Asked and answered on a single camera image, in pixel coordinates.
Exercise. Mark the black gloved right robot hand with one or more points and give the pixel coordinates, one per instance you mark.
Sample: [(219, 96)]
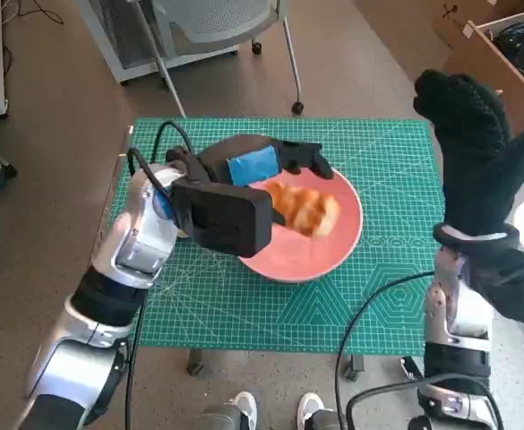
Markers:
[(476, 157)]

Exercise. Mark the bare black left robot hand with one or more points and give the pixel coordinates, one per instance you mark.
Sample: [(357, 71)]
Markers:
[(252, 163)]

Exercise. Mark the rectangular toy bread loaf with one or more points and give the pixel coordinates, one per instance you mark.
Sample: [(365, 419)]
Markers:
[(306, 208)]

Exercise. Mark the pink bowl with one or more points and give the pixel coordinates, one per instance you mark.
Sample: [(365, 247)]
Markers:
[(324, 260)]

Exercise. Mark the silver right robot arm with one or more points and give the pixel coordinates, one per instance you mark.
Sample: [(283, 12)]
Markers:
[(454, 313)]

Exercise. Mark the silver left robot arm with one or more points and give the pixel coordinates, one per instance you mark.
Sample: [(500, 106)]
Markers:
[(127, 251)]

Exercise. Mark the brown cardboard box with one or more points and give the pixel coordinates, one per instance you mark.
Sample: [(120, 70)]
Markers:
[(458, 40)]

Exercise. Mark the grey mesh office chair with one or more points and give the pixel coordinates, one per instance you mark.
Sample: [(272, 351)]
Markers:
[(225, 18)]

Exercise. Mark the green cutting mat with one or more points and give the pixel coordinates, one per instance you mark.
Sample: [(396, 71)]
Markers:
[(243, 313)]

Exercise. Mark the black table foot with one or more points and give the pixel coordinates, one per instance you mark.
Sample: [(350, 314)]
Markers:
[(195, 362), (354, 368)]

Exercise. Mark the person's white shoe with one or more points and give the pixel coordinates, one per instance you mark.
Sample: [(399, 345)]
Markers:
[(308, 405), (246, 405)]

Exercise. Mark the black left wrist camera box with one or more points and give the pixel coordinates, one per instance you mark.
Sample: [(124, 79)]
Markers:
[(225, 219)]

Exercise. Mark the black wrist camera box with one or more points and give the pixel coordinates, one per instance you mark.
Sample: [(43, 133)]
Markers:
[(512, 277), (225, 219)]

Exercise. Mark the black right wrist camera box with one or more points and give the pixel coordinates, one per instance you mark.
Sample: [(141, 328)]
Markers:
[(512, 277)]

